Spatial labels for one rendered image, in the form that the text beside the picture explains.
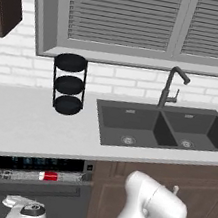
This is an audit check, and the brown wooden cupboard door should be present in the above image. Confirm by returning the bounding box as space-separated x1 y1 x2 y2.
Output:
88 153 182 218
159 157 218 218

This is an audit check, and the pale cupboard door handle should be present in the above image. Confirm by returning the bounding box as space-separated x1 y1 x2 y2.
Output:
170 184 181 197

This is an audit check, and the dark grey tap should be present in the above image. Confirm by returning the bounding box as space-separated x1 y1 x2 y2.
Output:
156 63 193 114

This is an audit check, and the grey wide window blind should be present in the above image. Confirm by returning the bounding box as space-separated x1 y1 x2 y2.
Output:
60 0 184 57

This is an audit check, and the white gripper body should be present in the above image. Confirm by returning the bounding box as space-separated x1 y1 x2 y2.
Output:
1 192 33 212

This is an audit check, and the dark grey dishwasher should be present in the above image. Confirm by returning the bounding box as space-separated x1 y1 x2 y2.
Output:
0 143 99 218

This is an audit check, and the grey dishwasher rack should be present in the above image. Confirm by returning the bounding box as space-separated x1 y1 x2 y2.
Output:
0 158 89 195

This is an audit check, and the dark grey dishwasher door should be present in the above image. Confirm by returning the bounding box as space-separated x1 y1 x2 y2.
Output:
0 165 95 218

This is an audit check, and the dark grey double sink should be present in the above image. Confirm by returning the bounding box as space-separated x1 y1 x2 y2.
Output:
89 89 218 167

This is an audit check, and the black three-tier stand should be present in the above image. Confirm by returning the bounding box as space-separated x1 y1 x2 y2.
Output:
44 50 93 118

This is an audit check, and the red and white cup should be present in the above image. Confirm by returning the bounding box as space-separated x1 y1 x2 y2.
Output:
37 169 61 184

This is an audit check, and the grey window frame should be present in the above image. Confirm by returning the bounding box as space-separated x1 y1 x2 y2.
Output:
18 0 218 89

